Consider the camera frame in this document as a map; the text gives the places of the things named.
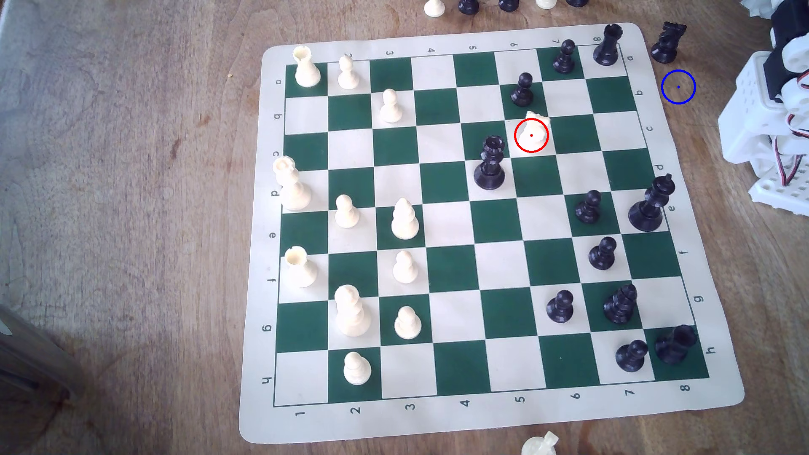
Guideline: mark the green and white chess mat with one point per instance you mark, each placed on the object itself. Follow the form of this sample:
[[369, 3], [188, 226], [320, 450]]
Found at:
[[442, 221]]

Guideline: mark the black chess rook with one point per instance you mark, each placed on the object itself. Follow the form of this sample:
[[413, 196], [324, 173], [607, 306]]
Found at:
[[675, 344], [607, 47]]

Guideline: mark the dark grey metal object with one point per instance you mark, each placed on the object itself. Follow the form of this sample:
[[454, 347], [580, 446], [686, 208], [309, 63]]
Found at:
[[31, 354]]

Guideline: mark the white chess pawn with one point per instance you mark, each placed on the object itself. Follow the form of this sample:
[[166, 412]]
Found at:
[[347, 74], [356, 370], [390, 108], [404, 268], [434, 7], [407, 324], [346, 213]]

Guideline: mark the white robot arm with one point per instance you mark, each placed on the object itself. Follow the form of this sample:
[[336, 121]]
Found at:
[[752, 120]]

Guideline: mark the white chess knight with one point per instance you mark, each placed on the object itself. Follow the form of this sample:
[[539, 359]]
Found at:
[[534, 126], [537, 446]]

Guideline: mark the black chess pawn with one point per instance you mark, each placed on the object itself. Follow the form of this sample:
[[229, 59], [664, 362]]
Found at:
[[631, 357], [564, 59], [560, 308], [602, 255], [523, 92], [588, 209]]

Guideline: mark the white chess rook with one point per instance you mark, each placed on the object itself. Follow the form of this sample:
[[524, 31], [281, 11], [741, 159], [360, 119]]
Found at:
[[306, 68], [300, 268]]

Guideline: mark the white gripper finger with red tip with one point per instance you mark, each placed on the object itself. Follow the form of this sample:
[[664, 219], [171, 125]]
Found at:
[[757, 7]]

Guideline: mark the black chess queen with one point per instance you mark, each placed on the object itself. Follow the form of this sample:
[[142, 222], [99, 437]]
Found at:
[[490, 167]]

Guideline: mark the white chess queen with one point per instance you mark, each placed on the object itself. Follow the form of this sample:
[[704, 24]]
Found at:
[[292, 188]]

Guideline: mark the white chess bishop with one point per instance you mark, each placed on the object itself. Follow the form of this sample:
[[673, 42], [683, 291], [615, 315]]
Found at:
[[404, 221]]

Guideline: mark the white chess piece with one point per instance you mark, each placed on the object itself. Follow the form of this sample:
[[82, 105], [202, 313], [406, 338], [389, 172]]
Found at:
[[546, 3]]

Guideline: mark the black chess knight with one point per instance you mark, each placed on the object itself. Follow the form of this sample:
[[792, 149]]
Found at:
[[666, 44]]

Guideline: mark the black chess piece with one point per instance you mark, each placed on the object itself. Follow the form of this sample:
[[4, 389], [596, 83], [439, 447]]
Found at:
[[468, 6], [508, 4], [576, 2]]

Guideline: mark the black chess king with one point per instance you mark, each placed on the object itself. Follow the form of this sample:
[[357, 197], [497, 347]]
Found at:
[[648, 210]]

